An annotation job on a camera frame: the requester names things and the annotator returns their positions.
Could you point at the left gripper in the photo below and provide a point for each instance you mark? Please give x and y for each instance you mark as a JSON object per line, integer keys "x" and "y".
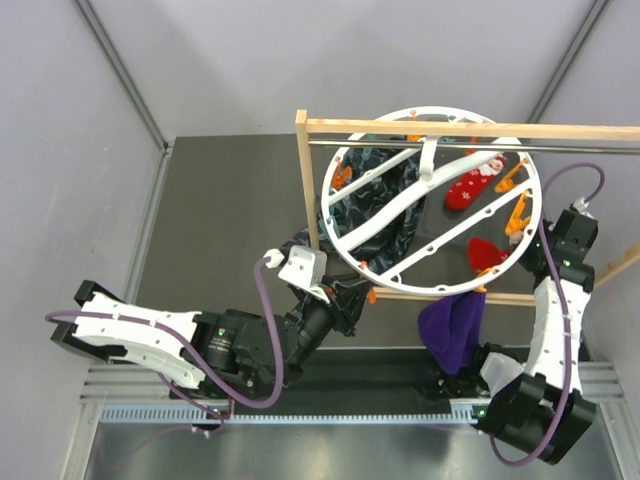
{"x": 347, "y": 300}

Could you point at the purple sock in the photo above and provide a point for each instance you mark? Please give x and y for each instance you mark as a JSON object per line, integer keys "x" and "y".
{"x": 450, "y": 328}

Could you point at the red santa sock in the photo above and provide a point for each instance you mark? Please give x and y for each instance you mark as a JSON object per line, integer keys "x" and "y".
{"x": 483, "y": 255}

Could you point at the white round clip hanger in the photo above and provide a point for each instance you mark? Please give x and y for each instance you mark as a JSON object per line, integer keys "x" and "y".
{"x": 446, "y": 123}

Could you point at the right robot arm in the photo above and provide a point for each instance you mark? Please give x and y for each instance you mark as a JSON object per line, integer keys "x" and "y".
{"x": 537, "y": 406}

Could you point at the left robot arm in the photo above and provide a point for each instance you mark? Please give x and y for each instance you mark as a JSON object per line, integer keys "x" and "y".
{"x": 175, "y": 344}

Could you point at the clear plastic bin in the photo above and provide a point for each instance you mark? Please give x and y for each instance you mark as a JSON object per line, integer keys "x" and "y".
{"x": 450, "y": 220}

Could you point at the red snowflake sock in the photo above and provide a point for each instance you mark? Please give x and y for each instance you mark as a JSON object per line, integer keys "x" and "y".
{"x": 468, "y": 188}

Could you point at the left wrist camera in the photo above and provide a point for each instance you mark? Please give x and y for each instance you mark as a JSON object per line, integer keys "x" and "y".
{"x": 303, "y": 268}

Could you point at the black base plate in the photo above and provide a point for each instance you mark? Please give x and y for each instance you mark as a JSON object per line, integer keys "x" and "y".
{"x": 347, "y": 381}

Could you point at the grey cable duct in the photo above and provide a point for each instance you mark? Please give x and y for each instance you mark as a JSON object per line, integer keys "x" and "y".
{"x": 455, "y": 413}

